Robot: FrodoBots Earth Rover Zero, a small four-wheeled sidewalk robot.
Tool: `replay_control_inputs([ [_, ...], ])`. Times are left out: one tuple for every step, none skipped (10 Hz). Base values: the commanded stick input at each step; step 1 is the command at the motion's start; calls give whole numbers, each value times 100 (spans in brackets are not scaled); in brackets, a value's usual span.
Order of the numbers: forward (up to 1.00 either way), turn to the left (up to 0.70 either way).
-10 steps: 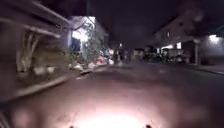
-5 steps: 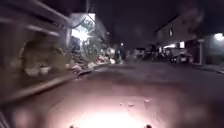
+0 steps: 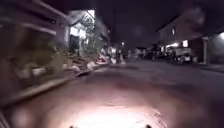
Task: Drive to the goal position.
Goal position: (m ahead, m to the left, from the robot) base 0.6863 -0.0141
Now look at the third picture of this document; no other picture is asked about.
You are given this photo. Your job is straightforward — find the dark asphalt road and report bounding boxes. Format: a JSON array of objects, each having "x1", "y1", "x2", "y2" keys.
[{"x1": 4, "y1": 59, "x2": 224, "y2": 128}]

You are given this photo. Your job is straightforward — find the white building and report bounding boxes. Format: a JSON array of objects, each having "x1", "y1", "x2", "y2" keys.
[{"x1": 64, "y1": 9, "x2": 111, "y2": 58}]

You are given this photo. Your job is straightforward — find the row of bushes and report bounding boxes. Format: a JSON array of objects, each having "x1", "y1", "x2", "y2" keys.
[{"x1": 9, "y1": 31, "x2": 101, "y2": 81}]

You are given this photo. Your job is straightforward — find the pale vehicle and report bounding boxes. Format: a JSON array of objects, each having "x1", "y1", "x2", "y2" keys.
[{"x1": 171, "y1": 47, "x2": 195, "y2": 64}]

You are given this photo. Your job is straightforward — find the concrete kerb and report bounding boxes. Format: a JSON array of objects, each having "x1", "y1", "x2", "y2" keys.
[{"x1": 0, "y1": 63, "x2": 109, "y2": 107}]

